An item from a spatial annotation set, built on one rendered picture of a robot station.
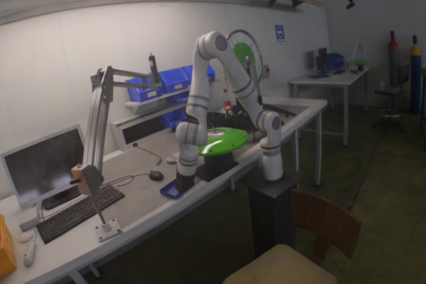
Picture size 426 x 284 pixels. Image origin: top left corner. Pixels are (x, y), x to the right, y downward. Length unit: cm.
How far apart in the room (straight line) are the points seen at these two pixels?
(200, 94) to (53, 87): 117
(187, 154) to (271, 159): 42
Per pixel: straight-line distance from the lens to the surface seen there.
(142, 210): 98
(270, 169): 107
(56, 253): 98
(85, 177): 80
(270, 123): 97
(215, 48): 77
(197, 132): 72
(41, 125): 169
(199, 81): 76
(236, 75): 83
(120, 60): 181
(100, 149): 88
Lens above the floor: 146
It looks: 17 degrees down
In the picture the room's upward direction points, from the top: 10 degrees counter-clockwise
